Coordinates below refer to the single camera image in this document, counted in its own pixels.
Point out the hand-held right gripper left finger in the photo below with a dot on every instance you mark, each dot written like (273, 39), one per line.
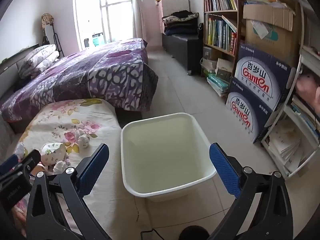
(93, 170)

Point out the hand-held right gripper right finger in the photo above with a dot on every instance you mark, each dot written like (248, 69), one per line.
(225, 170)

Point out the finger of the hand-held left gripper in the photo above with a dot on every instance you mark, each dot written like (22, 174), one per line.
(30, 158)
(8, 163)

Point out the white tissue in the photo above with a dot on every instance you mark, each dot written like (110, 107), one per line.
(83, 140)
(60, 166)
(20, 148)

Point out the torn paper cup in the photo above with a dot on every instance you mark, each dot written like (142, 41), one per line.
(51, 152)

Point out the white plastic bin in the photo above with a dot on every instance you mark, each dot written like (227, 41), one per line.
(162, 155)

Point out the white metal shelf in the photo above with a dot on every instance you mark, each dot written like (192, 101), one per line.
(273, 155)

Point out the floral mattress cover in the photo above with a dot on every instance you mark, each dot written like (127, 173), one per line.
(75, 115)

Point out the blue water carton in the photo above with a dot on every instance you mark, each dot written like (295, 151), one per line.
(245, 115)
(260, 75)

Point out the stack of white papers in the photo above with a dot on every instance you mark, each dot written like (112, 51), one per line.
(285, 145)

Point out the stack of teal books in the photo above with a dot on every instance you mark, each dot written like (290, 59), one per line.
(217, 85)

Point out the purple patterned bed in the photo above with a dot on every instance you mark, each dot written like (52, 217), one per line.
(87, 75)

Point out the dark wooden headboard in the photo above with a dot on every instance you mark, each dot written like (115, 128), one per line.
(10, 62)

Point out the floral pillow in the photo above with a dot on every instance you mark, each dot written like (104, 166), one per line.
(47, 61)
(37, 53)

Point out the shelf row of books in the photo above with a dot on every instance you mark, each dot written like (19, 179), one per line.
(308, 116)

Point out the white drawer box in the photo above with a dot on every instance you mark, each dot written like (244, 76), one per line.
(224, 68)

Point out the stack of pale books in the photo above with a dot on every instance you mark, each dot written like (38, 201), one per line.
(208, 66)

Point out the pink plush toy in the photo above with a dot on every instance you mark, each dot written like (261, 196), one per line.
(307, 87)

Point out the grey storage box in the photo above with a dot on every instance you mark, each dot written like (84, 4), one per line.
(209, 53)

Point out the black bottle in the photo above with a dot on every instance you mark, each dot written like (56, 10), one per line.
(86, 43)

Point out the black storage bench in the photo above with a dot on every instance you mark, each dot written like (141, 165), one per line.
(182, 47)

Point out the teal basket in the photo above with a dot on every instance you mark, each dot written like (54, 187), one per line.
(97, 39)

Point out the row of thick colourful books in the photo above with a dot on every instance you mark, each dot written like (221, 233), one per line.
(220, 35)

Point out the brown cardboard box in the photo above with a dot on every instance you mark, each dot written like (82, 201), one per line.
(275, 40)

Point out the coat rack with plaid cloth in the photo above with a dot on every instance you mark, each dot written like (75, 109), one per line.
(47, 20)

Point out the black bag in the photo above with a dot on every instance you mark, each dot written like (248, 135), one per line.
(200, 30)

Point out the pile of folded clothes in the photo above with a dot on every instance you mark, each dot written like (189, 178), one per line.
(180, 23)

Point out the window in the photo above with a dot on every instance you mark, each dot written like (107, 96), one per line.
(112, 17)

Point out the wooden bookshelf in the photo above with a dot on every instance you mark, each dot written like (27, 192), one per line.
(220, 11)

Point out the white curtain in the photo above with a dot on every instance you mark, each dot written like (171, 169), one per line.
(137, 12)

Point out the pink drawer cabinet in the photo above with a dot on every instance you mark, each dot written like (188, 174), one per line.
(172, 5)

